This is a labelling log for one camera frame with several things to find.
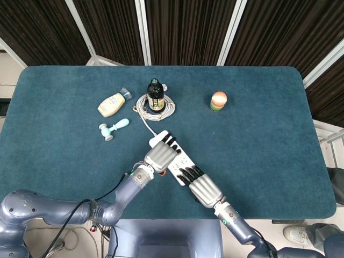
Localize orange ball on green jar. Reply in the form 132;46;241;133
210;91;228;112

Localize black box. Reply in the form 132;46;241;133
0;98;10;117

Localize dark slatted wall panel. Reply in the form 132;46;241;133
0;0;91;67
73;0;145;66
224;0;344;79
305;55;344;128
144;0;238;67

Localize light blue toy hammer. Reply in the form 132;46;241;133
98;118;130;141

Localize white power strip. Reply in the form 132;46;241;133
148;130;199;187

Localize chrome metal leg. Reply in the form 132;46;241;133
42;240;66;258

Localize coiled white power cable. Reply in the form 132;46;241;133
131;92;177;136

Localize cream squeeze sauce bottle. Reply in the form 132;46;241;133
97;87;133;118

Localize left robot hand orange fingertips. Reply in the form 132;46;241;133
143;131;182;177

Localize white frame post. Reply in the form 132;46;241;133
216;0;248;67
65;0;126;67
135;0;152;66
0;37;28;68
302;37;344;89

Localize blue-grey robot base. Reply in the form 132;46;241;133
107;219;224;258

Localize white sneaker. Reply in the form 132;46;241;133
282;225;314;245

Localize white metal rack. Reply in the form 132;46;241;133
313;119;344;169

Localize grey trouser leg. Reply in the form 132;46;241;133
305;222;344;247

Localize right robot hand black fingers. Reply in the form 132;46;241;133
176;165;224;210

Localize dark tea bottle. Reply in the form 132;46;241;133
146;78;165;113

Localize black flat bar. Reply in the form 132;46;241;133
271;219;306;225

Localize grey clothed person limb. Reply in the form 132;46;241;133
327;166;344;207

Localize teal table cloth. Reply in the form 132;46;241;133
0;66;338;220

